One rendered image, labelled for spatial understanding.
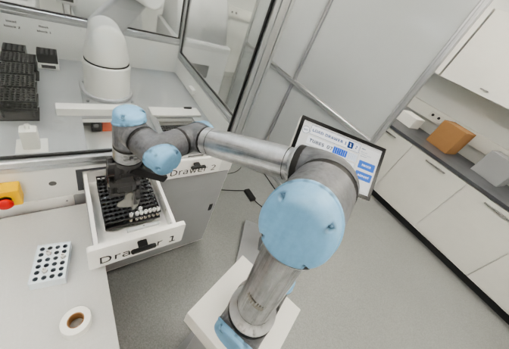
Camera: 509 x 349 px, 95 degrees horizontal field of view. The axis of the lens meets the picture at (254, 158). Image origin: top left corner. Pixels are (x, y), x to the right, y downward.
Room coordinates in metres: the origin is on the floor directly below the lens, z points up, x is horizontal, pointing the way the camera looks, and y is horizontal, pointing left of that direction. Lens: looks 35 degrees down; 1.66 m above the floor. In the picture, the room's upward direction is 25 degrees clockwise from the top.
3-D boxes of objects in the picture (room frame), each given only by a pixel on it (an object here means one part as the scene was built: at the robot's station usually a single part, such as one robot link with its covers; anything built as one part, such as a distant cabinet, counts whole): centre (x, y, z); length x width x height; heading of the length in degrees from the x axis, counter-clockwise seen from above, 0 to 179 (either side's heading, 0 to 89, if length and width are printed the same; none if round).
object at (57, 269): (0.27, 0.44, 0.78); 0.12 x 0.08 x 0.04; 38
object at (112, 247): (0.40, 0.23, 0.87); 0.29 x 0.02 x 0.11; 138
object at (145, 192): (0.53, 0.38, 0.87); 0.22 x 0.18 x 0.06; 48
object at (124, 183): (0.44, 0.32, 1.11); 0.09 x 0.08 x 0.12; 138
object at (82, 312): (0.17, 0.26, 0.78); 0.07 x 0.07 x 0.04
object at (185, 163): (0.85, 0.25, 0.87); 0.29 x 0.02 x 0.11; 138
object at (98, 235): (0.54, 0.38, 0.86); 0.40 x 0.26 x 0.06; 48
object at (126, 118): (0.44, 0.32, 1.27); 0.09 x 0.08 x 0.11; 70
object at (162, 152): (0.43, 0.22, 1.27); 0.11 x 0.11 x 0.08; 70
